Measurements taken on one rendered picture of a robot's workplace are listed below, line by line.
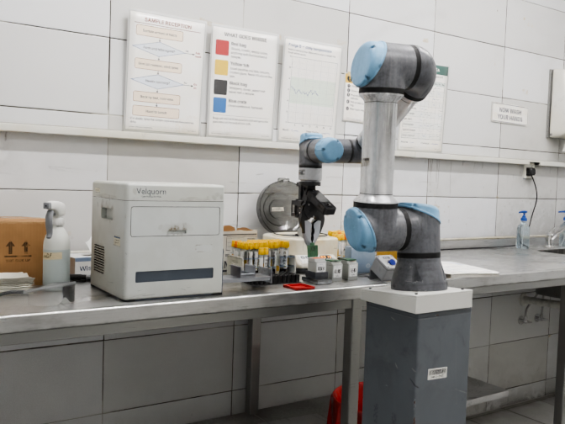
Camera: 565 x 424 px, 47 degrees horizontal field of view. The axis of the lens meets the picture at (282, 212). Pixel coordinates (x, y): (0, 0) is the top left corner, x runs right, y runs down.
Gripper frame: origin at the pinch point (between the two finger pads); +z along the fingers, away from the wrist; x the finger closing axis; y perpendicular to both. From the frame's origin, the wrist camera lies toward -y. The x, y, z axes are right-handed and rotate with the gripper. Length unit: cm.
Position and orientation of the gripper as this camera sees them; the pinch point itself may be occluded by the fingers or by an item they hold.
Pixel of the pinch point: (311, 244)
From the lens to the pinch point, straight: 207.5
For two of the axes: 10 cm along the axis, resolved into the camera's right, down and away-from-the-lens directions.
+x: -8.5, 0.0, -5.2
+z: -0.3, 10.0, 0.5
